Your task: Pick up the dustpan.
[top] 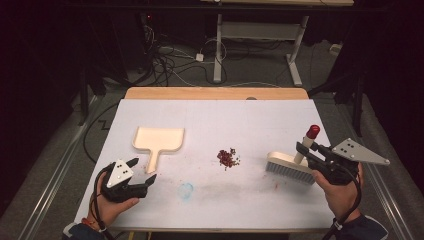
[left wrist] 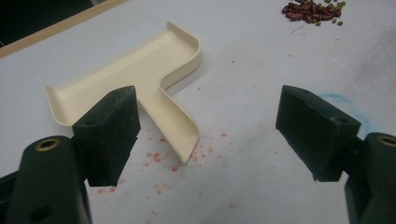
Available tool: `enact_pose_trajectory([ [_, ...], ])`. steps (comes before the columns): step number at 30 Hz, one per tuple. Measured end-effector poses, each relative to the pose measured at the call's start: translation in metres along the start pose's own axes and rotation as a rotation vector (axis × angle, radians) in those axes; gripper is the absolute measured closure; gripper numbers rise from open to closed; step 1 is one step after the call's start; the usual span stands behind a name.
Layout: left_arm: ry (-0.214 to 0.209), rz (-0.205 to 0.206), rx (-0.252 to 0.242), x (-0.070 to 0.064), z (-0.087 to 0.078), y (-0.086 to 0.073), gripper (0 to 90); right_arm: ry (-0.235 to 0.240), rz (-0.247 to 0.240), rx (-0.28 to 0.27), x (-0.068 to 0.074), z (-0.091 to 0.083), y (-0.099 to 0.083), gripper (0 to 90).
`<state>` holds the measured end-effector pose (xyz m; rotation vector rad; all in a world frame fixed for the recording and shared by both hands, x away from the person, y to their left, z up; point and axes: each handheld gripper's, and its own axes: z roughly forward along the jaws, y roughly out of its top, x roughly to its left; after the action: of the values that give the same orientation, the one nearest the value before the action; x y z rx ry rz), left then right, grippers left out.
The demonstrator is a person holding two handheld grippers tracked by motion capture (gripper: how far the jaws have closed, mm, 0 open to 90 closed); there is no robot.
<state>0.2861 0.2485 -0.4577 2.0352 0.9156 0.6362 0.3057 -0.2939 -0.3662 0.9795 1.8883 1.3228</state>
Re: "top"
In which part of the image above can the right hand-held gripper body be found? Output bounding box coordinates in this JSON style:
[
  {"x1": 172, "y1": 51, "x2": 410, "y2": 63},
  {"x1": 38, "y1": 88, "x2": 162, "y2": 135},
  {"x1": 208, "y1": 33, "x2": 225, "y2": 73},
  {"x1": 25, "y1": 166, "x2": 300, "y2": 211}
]
[{"x1": 306, "y1": 137, "x2": 391, "y2": 186}]

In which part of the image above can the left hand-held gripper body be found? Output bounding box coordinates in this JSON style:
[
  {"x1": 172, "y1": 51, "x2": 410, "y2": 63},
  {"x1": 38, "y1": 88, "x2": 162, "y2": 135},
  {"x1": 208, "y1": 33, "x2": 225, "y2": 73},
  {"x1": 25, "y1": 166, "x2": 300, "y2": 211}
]
[{"x1": 100, "y1": 159, "x2": 149, "y2": 204}]

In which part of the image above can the white brush with red-tipped handle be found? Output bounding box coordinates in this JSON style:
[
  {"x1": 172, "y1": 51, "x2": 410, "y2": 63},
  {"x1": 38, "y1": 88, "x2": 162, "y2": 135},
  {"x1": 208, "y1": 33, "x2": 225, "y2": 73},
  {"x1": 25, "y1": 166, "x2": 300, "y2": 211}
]
[{"x1": 265, "y1": 124, "x2": 321, "y2": 186}]

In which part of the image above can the cream dustpan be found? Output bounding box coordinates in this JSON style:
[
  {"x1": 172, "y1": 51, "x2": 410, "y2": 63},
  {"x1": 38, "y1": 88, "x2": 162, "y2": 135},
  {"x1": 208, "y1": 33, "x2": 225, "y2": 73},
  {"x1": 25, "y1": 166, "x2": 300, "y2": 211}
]
[{"x1": 131, "y1": 126, "x2": 186, "y2": 175}]

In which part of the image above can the pile of red crumbs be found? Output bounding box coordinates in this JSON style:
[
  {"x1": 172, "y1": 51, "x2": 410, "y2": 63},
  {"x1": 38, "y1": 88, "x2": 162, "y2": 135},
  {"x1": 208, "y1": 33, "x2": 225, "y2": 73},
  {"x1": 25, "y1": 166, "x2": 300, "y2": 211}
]
[{"x1": 216, "y1": 147, "x2": 242, "y2": 171}]

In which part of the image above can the person's left hand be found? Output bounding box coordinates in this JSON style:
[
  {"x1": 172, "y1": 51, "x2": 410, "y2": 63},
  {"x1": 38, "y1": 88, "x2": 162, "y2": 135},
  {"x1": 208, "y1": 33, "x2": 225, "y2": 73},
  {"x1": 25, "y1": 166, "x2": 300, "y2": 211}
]
[{"x1": 88, "y1": 179, "x2": 141, "y2": 230}]

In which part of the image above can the person's right hand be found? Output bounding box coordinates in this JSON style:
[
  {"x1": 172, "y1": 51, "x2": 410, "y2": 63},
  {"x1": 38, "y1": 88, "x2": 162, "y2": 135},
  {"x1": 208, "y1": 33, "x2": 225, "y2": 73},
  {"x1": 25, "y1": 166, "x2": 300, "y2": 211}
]
[{"x1": 312, "y1": 162, "x2": 365, "y2": 222}]

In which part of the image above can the black stand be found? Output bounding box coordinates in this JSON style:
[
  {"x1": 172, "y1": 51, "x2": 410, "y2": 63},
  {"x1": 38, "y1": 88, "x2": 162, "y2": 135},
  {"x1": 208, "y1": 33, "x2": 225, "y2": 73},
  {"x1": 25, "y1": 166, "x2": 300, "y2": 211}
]
[
  {"x1": 77, "y1": 66, "x2": 108, "y2": 127},
  {"x1": 308, "y1": 71, "x2": 368, "y2": 138}
]

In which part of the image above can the white table cover sheet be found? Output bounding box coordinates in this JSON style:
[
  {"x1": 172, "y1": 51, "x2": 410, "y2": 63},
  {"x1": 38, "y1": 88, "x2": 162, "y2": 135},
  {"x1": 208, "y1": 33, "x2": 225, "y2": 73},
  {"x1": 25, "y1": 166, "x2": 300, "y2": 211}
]
[{"x1": 73, "y1": 98, "x2": 338, "y2": 231}]

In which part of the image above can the wooden table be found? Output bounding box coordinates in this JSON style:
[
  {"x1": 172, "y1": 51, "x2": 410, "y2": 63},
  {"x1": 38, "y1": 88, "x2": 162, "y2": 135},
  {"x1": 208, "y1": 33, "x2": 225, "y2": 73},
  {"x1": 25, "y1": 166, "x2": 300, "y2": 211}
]
[{"x1": 75, "y1": 86, "x2": 336, "y2": 240}]

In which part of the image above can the left hand-held gripper cable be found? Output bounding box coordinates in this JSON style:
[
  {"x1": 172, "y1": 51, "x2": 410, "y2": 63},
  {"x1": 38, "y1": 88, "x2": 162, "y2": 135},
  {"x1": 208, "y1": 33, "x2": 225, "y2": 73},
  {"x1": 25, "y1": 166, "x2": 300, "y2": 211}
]
[{"x1": 92, "y1": 164, "x2": 116, "y2": 240}]

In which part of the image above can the hand-held gripper cable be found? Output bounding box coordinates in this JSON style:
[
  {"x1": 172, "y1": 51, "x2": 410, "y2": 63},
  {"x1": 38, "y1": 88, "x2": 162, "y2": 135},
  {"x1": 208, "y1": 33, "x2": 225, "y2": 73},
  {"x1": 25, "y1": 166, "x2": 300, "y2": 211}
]
[
  {"x1": 92, "y1": 164, "x2": 116, "y2": 240},
  {"x1": 321, "y1": 164, "x2": 364, "y2": 240}
]

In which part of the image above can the right hand-held gripper cable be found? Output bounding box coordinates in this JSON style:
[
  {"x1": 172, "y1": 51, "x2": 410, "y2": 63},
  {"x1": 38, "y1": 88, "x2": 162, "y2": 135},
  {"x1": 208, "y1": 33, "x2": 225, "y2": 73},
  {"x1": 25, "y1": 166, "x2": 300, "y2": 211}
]
[{"x1": 321, "y1": 164, "x2": 364, "y2": 240}]

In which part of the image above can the orange bracelet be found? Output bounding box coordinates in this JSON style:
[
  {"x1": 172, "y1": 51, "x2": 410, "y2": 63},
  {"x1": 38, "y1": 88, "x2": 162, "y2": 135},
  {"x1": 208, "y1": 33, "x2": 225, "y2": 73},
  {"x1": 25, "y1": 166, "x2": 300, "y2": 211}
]
[{"x1": 80, "y1": 217, "x2": 101, "y2": 232}]

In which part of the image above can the metal floor rail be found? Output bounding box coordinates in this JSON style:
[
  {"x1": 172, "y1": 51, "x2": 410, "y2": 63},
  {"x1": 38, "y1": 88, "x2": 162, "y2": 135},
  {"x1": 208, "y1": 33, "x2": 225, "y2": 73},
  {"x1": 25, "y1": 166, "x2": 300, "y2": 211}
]
[
  {"x1": 333, "y1": 99, "x2": 418, "y2": 240},
  {"x1": 18, "y1": 94, "x2": 101, "y2": 240}
]

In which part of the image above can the tangle of floor cables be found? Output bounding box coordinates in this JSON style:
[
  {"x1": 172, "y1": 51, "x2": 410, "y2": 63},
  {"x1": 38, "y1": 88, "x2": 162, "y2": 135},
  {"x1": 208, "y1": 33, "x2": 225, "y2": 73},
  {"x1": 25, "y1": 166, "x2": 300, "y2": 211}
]
[{"x1": 139, "y1": 19, "x2": 288, "y2": 88}]

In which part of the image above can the white desk frame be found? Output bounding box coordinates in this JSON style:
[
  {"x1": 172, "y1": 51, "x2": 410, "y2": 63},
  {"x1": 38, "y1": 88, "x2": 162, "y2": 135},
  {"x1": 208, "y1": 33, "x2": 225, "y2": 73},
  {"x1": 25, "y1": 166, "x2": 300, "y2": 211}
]
[{"x1": 199, "y1": 0, "x2": 355, "y2": 88}]

